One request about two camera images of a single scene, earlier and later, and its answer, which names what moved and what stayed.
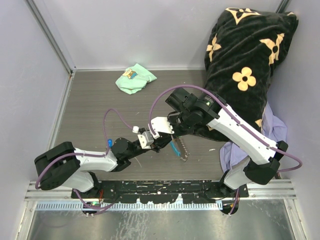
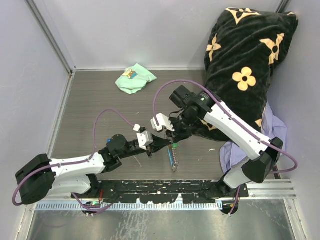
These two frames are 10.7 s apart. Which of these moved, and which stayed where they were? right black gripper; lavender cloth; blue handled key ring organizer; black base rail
Moved: blue handled key ring organizer
Stayed: black base rail; right black gripper; lavender cloth
